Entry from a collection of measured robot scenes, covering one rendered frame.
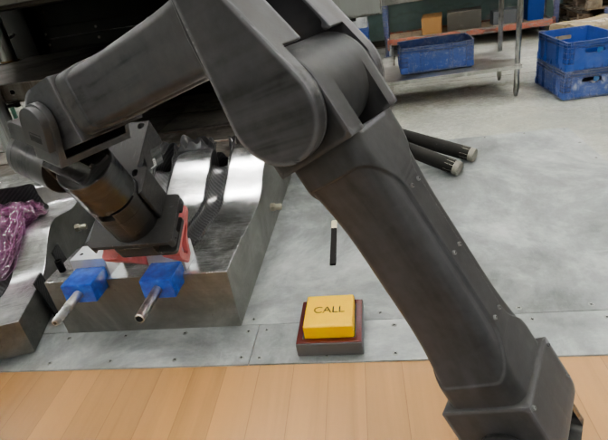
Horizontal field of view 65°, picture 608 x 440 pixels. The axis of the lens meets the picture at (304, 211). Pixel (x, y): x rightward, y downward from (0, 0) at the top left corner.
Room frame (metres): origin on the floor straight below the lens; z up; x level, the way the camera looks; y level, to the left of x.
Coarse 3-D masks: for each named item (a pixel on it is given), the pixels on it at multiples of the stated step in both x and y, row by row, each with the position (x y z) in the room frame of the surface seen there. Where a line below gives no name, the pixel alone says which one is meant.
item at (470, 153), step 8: (408, 136) 1.01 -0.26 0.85; (416, 136) 1.00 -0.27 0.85; (424, 136) 0.99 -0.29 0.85; (416, 144) 0.99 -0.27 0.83; (424, 144) 0.98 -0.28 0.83; (432, 144) 0.97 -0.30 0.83; (440, 144) 0.96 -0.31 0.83; (448, 144) 0.95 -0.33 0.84; (456, 144) 0.94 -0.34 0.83; (440, 152) 0.96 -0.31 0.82; (448, 152) 0.94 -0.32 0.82; (456, 152) 0.93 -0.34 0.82; (464, 152) 0.92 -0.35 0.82; (472, 152) 0.91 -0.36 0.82; (472, 160) 0.91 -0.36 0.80
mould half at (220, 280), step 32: (192, 160) 0.84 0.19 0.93; (256, 160) 0.80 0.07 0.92; (192, 192) 0.78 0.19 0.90; (256, 192) 0.74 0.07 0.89; (224, 224) 0.66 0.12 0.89; (256, 224) 0.68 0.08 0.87; (224, 256) 0.55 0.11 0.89; (256, 256) 0.64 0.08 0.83; (128, 288) 0.54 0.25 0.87; (192, 288) 0.53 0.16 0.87; (224, 288) 0.52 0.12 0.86; (64, 320) 0.56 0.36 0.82; (96, 320) 0.56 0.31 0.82; (128, 320) 0.55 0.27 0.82; (160, 320) 0.54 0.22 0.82; (192, 320) 0.53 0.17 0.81; (224, 320) 0.52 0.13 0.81
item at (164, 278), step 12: (192, 252) 0.56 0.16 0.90; (156, 264) 0.54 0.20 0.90; (168, 264) 0.53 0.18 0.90; (180, 264) 0.53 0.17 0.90; (144, 276) 0.51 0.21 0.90; (156, 276) 0.51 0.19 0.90; (168, 276) 0.50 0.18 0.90; (180, 276) 0.52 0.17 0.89; (144, 288) 0.50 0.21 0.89; (156, 288) 0.50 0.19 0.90; (168, 288) 0.50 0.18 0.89; (180, 288) 0.51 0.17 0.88; (156, 300) 0.48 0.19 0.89; (144, 312) 0.45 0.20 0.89
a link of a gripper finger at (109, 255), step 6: (108, 252) 0.50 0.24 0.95; (114, 252) 0.50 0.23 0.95; (102, 258) 0.50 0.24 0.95; (108, 258) 0.50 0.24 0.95; (114, 258) 0.49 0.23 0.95; (120, 258) 0.50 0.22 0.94; (126, 258) 0.51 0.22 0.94; (132, 258) 0.52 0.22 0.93; (138, 258) 0.53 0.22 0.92; (144, 258) 0.54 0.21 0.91
